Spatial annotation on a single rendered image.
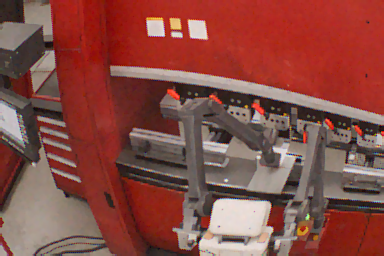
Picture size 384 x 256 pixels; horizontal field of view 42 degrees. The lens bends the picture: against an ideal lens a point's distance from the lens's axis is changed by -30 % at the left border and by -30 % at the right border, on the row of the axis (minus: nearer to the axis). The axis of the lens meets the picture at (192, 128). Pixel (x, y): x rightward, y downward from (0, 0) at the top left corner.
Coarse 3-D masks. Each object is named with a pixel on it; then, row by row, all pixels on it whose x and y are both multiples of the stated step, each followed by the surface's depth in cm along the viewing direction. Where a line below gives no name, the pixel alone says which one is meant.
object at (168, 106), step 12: (168, 96) 359; (216, 96) 355; (168, 108) 355; (180, 120) 357; (204, 120) 351; (252, 120) 338; (324, 120) 329; (264, 132) 340; (336, 144) 321; (348, 144) 316
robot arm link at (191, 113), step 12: (180, 108) 254; (192, 108) 250; (204, 108) 252; (192, 120) 249; (192, 132) 250; (192, 144) 251; (192, 156) 251; (192, 168) 252; (204, 168) 254; (192, 180) 252; (204, 180) 254; (192, 192) 253; (204, 192) 253; (204, 204) 250; (204, 216) 252
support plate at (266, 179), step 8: (288, 160) 306; (264, 168) 304; (272, 168) 303; (280, 168) 302; (288, 168) 301; (256, 176) 301; (264, 176) 300; (272, 176) 299; (280, 176) 298; (256, 184) 296; (264, 184) 295; (272, 184) 294; (280, 184) 293; (264, 192) 292; (272, 192) 290; (280, 192) 289
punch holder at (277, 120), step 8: (264, 104) 293; (272, 104) 291; (280, 104) 288; (288, 104) 289; (264, 112) 295; (272, 112) 293; (280, 112) 291; (288, 112) 291; (264, 120) 298; (272, 120) 297; (280, 120) 294; (288, 120) 293; (280, 128) 296; (288, 128) 297
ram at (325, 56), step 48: (144, 0) 280; (192, 0) 270; (240, 0) 259; (288, 0) 247; (336, 0) 232; (144, 48) 300; (192, 48) 289; (240, 48) 279; (288, 48) 266; (336, 48) 251; (336, 96) 269
